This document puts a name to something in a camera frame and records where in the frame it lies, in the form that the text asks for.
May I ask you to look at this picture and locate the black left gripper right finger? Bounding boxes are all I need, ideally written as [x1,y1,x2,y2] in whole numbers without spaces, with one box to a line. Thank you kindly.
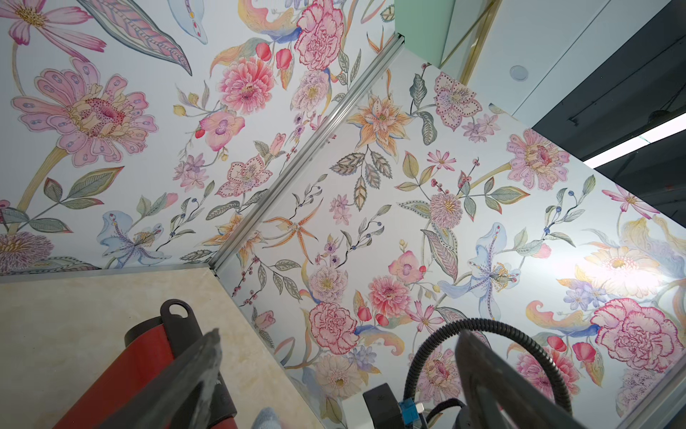
[456,330,582,428]

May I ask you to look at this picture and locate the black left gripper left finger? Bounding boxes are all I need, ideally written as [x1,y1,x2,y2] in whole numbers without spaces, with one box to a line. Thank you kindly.
[100,329,223,428]

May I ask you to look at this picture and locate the red capsule coffee machine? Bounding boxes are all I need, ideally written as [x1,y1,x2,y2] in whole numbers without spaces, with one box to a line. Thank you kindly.
[57,300,238,428]

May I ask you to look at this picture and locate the orange blue patterned cloth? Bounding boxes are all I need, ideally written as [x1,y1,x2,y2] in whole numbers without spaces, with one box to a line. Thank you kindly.
[251,408,283,429]

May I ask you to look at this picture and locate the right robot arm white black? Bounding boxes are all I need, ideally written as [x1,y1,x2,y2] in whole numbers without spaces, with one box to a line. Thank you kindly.
[343,318,580,428]

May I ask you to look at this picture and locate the white ceiling light strip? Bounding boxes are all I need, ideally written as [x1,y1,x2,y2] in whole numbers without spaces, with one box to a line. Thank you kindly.
[583,113,685,169]

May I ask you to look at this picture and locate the left aluminium corner post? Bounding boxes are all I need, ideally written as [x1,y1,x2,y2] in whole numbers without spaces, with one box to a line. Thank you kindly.
[618,356,685,429]

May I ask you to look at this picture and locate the aluminium corner post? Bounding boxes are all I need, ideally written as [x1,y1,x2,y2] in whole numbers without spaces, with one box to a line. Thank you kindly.
[208,32,405,272]
[618,356,685,429]

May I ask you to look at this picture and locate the right aluminium corner post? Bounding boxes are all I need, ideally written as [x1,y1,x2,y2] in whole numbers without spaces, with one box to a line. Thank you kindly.
[208,32,405,272]

